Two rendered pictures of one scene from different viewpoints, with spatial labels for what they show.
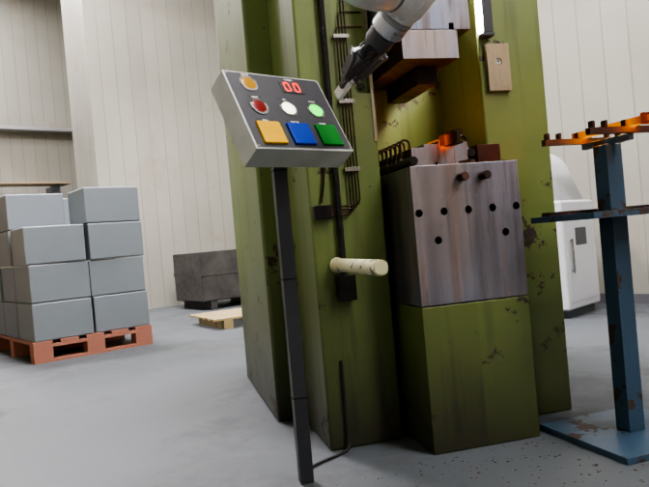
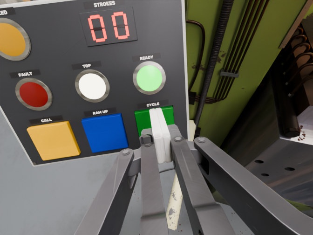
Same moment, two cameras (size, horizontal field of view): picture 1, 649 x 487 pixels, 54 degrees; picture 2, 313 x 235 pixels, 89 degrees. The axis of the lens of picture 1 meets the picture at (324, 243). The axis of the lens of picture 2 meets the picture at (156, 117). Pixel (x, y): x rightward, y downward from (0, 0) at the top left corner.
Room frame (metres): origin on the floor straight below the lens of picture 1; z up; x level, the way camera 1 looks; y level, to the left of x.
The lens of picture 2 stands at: (1.72, -0.14, 1.28)
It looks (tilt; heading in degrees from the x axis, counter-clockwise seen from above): 54 degrees down; 36
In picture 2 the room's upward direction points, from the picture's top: 6 degrees counter-clockwise
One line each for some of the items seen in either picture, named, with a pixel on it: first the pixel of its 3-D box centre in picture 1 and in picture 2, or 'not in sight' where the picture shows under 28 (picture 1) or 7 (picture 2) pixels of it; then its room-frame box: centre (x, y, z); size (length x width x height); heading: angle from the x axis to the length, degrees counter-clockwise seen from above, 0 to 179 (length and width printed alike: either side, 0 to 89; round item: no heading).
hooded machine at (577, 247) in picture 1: (540, 232); not in sight; (4.91, -1.65, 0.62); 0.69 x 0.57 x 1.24; 40
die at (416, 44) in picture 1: (407, 62); not in sight; (2.32, -0.35, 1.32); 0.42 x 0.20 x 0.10; 14
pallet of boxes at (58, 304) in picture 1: (64, 272); not in sight; (5.35, 2.18, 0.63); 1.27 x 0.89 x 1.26; 39
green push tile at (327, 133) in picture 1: (327, 135); (155, 125); (1.86, -0.04, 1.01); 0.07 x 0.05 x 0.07; 129
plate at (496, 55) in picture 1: (497, 68); not in sight; (2.32, -0.68, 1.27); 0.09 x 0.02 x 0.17; 104
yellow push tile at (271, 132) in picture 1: (270, 133); (56, 140); (1.73, 0.12, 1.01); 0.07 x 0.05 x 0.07; 129
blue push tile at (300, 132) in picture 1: (300, 134); (106, 132); (1.80, 0.04, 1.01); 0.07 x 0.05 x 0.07; 129
